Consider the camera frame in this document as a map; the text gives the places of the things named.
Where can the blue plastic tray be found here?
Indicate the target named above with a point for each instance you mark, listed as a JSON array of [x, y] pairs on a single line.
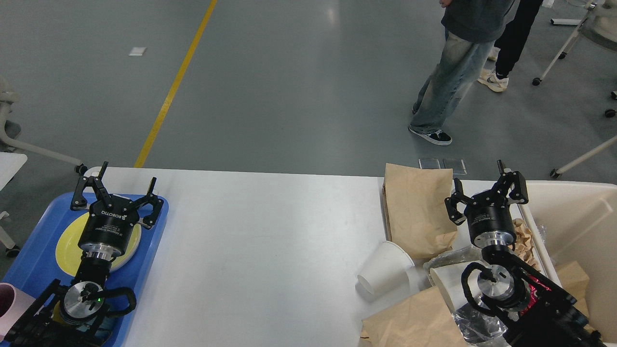
[[36, 265]]

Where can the red foil wrapper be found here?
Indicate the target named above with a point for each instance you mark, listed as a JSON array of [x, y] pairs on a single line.
[[537, 290]]

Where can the white paper cup lying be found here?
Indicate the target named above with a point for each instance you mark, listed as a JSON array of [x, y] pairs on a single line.
[[385, 268]]

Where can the white chair base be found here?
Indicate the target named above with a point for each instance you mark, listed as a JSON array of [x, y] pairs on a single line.
[[608, 113], [7, 99]]

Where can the white rolling stand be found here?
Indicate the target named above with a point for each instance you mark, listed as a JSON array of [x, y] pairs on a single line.
[[578, 24]]

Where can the cardboard piece in bin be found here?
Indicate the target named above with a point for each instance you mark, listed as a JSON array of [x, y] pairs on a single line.
[[575, 281]]

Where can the lower brown paper bag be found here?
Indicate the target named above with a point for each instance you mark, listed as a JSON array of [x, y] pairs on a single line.
[[421, 320]]

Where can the teal mug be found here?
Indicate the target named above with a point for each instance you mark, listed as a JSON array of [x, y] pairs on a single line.
[[104, 331]]

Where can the floor outlet plate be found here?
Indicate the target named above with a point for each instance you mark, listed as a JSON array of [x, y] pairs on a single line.
[[457, 165]]

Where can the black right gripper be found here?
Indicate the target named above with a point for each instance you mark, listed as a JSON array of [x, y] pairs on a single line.
[[488, 216]]

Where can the left white chair base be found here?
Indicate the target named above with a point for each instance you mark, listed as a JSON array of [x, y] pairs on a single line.
[[7, 99]]

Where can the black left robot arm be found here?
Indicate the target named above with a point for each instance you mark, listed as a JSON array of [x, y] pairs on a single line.
[[76, 281]]

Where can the crumpled brown paper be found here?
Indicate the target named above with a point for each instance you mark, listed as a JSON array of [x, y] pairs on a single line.
[[523, 246]]

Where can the person in jeans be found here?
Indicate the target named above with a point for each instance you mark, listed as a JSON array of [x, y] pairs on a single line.
[[471, 29]]

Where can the yellow plastic plate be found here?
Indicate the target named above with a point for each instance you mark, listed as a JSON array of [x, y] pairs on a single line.
[[68, 254]]

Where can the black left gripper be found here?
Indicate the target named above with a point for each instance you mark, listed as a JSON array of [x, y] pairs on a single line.
[[111, 219]]

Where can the beige plastic bin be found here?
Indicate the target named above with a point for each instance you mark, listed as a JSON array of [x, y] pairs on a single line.
[[581, 225]]

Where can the clear plastic wrap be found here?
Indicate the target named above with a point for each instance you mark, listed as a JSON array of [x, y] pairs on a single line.
[[478, 329]]

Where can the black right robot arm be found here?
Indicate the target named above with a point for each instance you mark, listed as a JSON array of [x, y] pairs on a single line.
[[535, 310]]

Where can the pink ribbed cup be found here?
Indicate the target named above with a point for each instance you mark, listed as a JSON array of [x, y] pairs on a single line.
[[13, 304]]

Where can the large brown paper bag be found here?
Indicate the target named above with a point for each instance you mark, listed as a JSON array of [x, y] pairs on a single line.
[[417, 219]]

